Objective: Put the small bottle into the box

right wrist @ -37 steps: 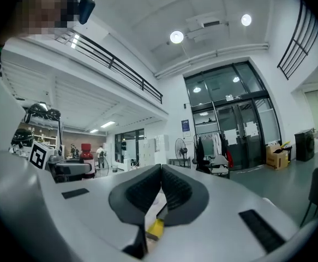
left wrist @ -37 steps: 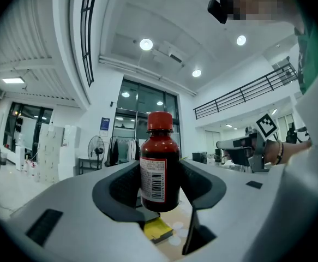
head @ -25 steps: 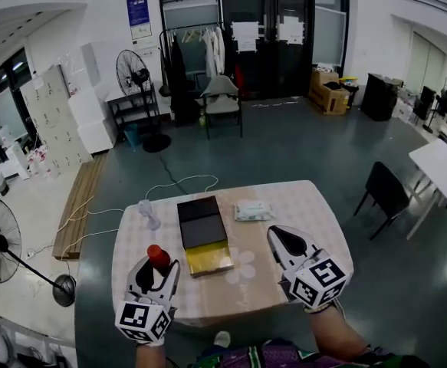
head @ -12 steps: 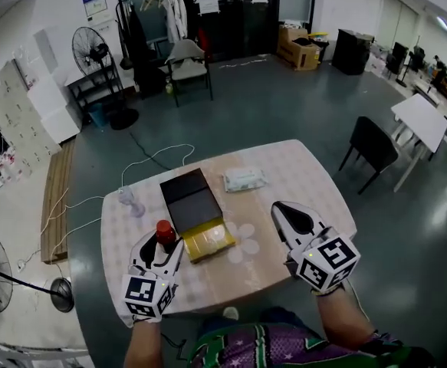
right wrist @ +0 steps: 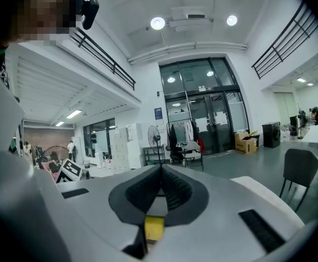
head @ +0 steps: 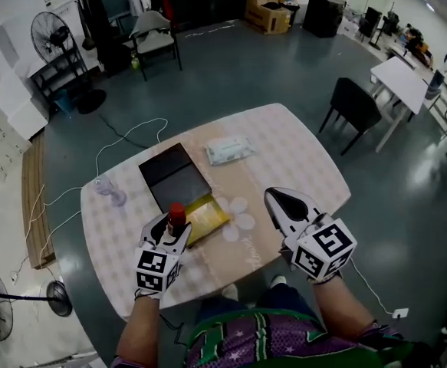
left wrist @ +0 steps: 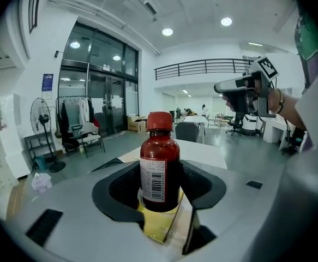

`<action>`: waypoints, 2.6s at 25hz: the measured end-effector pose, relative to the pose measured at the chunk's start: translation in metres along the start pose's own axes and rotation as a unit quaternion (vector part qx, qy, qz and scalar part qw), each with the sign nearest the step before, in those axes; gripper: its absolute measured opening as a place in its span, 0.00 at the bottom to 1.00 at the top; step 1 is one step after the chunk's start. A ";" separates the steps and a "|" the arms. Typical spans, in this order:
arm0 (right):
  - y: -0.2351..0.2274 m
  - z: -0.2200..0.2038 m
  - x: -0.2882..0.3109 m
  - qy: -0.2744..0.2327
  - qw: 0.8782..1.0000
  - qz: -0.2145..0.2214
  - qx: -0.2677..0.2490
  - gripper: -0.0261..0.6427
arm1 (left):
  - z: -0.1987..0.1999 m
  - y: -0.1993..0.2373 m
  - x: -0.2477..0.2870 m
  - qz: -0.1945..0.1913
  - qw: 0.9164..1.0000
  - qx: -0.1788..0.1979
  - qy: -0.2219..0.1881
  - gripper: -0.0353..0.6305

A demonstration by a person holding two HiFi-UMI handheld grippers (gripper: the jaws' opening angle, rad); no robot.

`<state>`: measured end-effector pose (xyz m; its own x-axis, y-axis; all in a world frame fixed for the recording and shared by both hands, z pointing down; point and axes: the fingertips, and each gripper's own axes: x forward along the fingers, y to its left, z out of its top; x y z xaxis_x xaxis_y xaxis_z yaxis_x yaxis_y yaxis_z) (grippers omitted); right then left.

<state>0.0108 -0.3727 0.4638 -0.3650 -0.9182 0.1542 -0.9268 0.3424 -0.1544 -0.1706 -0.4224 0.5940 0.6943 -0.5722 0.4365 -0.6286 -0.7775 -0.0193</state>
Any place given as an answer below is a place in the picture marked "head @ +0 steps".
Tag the table with checked cloth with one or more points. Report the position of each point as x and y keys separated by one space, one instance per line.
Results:
x=284 y=155

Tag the black metal shelf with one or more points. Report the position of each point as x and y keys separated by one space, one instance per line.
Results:
x=50 y=79

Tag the black tray box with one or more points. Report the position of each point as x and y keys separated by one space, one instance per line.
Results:
x=177 y=182

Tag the black tilted pedestal fan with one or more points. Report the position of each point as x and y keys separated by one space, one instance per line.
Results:
x=60 y=297

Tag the clear glass goblet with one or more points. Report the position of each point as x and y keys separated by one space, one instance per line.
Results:
x=110 y=192

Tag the person's purple green shirt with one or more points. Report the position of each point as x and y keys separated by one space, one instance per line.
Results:
x=265 y=343

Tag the black cabinet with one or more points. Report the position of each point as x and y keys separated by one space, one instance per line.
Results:
x=324 y=15

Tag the person's white shoe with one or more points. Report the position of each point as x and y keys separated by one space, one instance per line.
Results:
x=277 y=281
x=230 y=291

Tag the person's left forearm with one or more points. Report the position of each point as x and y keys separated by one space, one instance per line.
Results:
x=140 y=328

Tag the black upholstered chair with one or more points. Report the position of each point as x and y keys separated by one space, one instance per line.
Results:
x=355 y=104

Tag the black clothes rack with coats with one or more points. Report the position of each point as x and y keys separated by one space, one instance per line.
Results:
x=100 y=29

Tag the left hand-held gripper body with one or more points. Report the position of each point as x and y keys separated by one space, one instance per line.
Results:
x=152 y=267

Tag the black bin yellow lid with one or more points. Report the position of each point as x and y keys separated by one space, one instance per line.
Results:
x=290 y=10

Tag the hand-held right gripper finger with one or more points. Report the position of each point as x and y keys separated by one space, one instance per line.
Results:
x=307 y=207
x=280 y=221

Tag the grey armchair black frame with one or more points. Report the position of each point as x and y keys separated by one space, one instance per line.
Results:
x=152 y=38

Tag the red-capped dark bottle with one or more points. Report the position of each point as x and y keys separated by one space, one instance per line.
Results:
x=177 y=217

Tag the brown cardboard box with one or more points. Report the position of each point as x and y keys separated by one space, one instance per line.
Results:
x=267 y=14

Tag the white square table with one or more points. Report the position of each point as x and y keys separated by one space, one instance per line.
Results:
x=399 y=81

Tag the white wet wipes packet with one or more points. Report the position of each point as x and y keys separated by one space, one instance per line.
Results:
x=229 y=150

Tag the person's right forearm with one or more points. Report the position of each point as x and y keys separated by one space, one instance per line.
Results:
x=342 y=309

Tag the person's dark trousers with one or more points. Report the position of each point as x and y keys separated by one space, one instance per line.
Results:
x=284 y=299

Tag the stack of white foam boxes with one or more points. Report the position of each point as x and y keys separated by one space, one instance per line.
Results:
x=20 y=102

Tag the green plastic bottle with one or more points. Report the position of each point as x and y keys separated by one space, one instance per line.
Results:
x=135 y=63

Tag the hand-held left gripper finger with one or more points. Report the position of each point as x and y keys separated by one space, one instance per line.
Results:
x=185 y=238
x=149 y=230

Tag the wooden pallet board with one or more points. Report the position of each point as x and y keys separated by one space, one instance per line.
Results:
x=35 y=190

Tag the blue waste bin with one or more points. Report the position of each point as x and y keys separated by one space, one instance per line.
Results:
x=64 y=102

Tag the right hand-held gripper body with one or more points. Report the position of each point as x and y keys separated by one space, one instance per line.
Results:
x=323 y=247

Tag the black upright pedestal fan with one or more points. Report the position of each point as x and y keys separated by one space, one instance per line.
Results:
x=52 y=38

